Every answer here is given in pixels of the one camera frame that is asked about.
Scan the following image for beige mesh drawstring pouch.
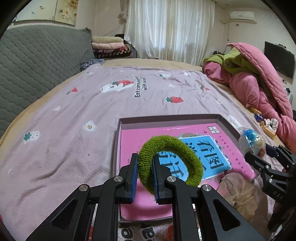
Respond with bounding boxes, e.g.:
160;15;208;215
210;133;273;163
216;173;258;222

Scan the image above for green fuzzy hair scrunchie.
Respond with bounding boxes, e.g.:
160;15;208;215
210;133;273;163
137;136;203;194

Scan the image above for red toy egg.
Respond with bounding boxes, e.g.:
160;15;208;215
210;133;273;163
165;225;174;241

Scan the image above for small clutter on bed edge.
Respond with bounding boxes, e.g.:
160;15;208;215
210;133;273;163
248;107;278;139

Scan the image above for pink blue children's book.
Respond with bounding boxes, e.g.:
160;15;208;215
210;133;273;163
116;123;255;221

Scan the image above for grey shallow cardboard tray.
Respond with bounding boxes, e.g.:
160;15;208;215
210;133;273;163
112;113;260;224

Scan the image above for pink quilted comforter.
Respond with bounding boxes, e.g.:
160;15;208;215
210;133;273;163
203;42;295;153

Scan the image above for lilac strawberry print blanket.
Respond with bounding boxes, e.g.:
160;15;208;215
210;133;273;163
1;65;260;240

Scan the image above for black flat television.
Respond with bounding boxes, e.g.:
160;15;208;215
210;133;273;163
264;42;295;78

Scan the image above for green blanket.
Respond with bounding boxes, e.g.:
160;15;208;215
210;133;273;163
203;47;260;75

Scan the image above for white sheer curtain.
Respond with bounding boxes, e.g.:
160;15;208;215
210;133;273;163
125;1;215;66

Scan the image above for stack of folded blankets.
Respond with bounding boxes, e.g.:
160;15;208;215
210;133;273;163
91;36;134;60

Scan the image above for grey quilted headboard cover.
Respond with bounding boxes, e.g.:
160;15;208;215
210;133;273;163
1;25;94;134

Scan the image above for white wall air conditioner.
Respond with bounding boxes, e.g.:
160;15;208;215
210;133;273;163
229;11;256;24

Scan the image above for floral wall poster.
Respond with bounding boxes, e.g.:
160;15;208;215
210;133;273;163
17;0;79;26

